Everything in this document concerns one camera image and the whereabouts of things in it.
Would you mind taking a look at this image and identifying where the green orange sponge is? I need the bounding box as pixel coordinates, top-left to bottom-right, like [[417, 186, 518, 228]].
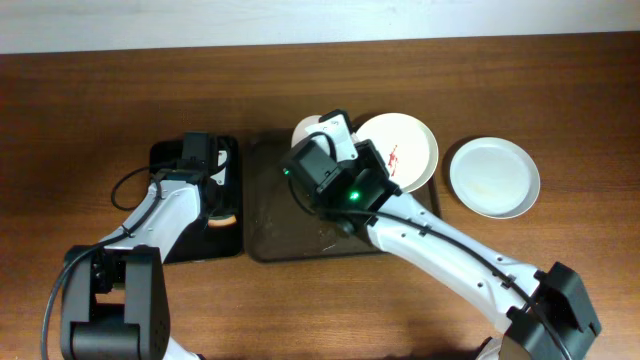
[[207, 214, 237, 228]]

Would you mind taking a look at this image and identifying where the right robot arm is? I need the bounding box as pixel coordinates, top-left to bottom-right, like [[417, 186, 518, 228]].
[[281, 138, 602, 359]]

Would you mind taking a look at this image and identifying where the white plate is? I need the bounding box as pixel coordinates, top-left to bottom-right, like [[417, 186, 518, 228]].
[[448, 137, 541, 219], [356, 113, 439, 192], [290, 114, 361, 149]]

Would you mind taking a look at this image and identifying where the brown serving tray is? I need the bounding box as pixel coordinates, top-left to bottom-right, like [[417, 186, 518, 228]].
[[242, 127, 442, 263]]

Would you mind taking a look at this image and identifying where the black plastic tray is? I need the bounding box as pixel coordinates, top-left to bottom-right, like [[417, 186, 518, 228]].
[[149, 135, 243, 264]]

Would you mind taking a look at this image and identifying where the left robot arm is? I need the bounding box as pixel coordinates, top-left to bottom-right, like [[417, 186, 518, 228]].
[[51, 132, 242, 359]]

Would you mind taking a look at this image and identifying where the white plate front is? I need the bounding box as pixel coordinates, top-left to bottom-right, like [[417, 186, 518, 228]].
[[448, 137, 541, 219]]

